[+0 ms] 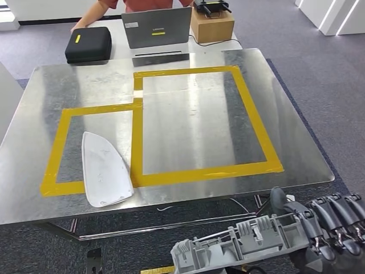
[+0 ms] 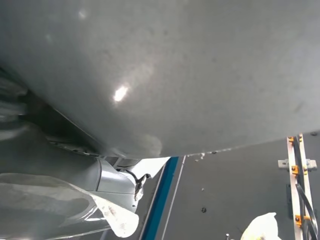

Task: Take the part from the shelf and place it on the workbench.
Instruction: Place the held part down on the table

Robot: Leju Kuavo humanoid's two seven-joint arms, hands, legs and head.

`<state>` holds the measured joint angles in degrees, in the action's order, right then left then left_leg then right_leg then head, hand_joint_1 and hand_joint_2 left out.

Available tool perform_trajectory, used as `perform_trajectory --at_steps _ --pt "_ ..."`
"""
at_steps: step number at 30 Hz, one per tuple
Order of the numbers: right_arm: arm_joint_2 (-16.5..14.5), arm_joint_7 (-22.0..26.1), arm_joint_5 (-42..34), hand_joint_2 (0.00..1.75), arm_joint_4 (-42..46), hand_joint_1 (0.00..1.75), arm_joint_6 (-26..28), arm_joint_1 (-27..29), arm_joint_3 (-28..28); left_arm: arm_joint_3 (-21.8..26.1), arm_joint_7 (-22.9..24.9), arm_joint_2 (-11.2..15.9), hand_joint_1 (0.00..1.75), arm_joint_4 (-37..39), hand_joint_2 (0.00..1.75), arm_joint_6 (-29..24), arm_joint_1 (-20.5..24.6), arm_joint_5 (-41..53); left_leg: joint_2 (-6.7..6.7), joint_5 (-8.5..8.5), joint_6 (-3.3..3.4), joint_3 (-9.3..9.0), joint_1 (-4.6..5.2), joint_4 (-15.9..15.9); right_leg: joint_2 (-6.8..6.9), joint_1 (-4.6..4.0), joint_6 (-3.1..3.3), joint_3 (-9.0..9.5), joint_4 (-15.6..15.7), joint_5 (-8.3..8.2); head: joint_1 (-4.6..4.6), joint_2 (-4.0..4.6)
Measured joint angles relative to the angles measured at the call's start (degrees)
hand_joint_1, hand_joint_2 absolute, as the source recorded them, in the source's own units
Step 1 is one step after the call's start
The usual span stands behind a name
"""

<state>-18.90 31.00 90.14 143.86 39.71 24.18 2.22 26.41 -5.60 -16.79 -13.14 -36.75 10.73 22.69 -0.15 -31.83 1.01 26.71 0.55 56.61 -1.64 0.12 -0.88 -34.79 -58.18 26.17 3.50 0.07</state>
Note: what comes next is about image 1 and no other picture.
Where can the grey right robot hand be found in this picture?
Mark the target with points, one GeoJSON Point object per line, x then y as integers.
{"type": "Point", "coordinates": [341, 246]}

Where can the grey plastic wheel hubcap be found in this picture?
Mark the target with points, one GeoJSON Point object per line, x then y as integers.
{"type": "Point", "coordinates": [256, 234]}

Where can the stainless steel workbench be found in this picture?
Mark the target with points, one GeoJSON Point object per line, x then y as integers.
{"type": "Point", "coordinates": [42, 106]}

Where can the white lit display plinth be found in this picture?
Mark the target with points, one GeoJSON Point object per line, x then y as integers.
{"type": "Point", "coordinates": [328, 15]}

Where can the brown cardboard box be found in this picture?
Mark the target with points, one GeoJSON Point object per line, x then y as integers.
{"type": "Point", "coordinates": [212, 28]}

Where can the black router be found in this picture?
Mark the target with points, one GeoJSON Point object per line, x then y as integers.
{"type": "Point", "coordinates": [211, 5]}

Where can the white triangular plastic panel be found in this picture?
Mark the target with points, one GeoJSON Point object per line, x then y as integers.
{"type": "Point", "coordinates": [104, 174]}

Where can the grey laptop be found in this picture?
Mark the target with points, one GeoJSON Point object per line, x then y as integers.
{"type": "Point", "coordinates": [157, 24]}

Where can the black zip case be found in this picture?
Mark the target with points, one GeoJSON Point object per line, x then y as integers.
{"type": "Point", "coordinates": [88, 45]}

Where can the person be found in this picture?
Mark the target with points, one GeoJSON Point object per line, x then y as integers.
{"type": "Point", "coordinates": [91, 15]}

